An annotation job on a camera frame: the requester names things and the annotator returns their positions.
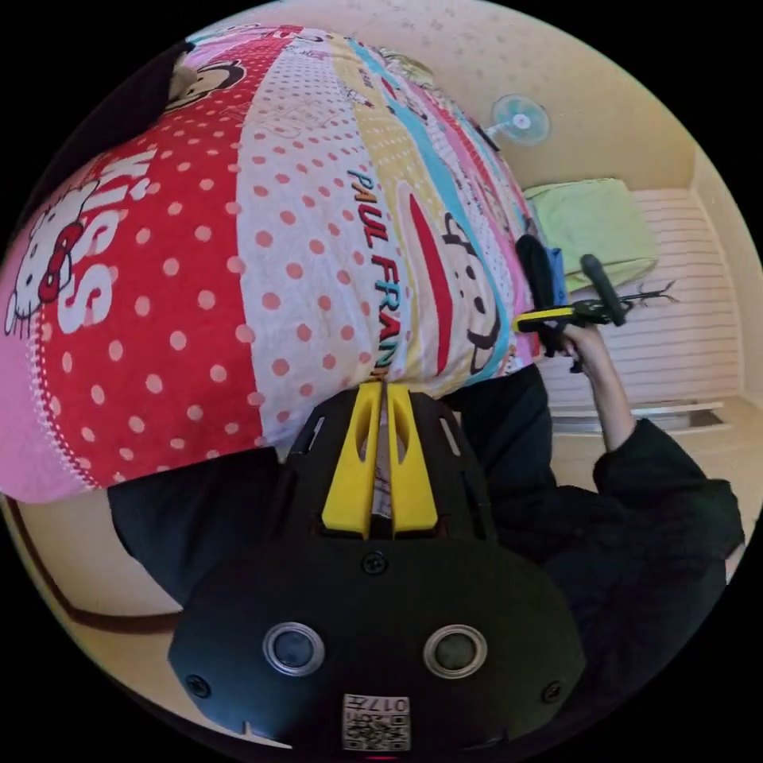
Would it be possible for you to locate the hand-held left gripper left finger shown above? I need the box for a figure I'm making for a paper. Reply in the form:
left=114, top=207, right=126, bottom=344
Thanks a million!
left=320, top=381, right=384, bottom=540

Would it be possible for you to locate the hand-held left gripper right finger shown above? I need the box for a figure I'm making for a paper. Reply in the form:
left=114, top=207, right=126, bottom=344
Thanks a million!
left=385, top=385, right=440, bottom=539

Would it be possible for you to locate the person's right forearm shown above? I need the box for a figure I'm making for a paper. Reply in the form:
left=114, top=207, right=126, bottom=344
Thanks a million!
left=583, top=356, right=637, bottom=455

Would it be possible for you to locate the person's right hand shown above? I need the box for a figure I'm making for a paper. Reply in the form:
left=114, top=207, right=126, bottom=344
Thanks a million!
left=563, top=323, right=610, bottom=378

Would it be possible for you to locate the pile of clothes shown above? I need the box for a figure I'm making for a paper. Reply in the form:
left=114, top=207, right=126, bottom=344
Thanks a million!
left=514, top=234, right=569, bottom=312

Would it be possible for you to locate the light blue fan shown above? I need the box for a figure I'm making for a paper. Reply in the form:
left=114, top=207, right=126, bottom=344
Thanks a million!
left=481, top=92, right=553, bottom=151

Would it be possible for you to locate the bed with printed sheet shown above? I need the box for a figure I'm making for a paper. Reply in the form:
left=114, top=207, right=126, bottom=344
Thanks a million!
left=0, top=23, right=539, bottom=505

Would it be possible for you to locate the person's body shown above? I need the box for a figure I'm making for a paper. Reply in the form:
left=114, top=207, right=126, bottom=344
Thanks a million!
left=107, top=362, right=747, bottom=738

